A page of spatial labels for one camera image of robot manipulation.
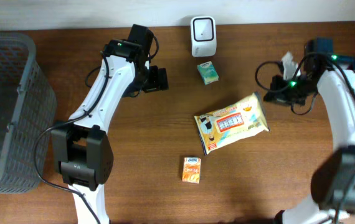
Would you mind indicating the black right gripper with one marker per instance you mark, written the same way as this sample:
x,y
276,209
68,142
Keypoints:
x,y
281,95

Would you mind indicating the white barcode scanner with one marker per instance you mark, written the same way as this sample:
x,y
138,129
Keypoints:
x,y
203,36

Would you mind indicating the yellow snack bag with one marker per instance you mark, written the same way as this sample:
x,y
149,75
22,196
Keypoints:
x,y
243,119

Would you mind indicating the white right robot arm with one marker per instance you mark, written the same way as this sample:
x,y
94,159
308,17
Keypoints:
x,y
322,72

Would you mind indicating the orange tissue pack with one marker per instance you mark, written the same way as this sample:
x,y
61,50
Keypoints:
x,y
191,171

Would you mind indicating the grey plastic basket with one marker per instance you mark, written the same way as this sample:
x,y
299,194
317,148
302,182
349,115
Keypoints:
x,y
27,106

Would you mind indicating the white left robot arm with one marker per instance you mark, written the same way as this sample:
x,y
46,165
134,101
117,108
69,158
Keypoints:
x,y
82,151

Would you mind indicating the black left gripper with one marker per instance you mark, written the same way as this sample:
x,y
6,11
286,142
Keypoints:
x,y
156,79

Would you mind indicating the green tissue pack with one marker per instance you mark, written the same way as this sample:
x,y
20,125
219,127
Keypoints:
x,y
208,72

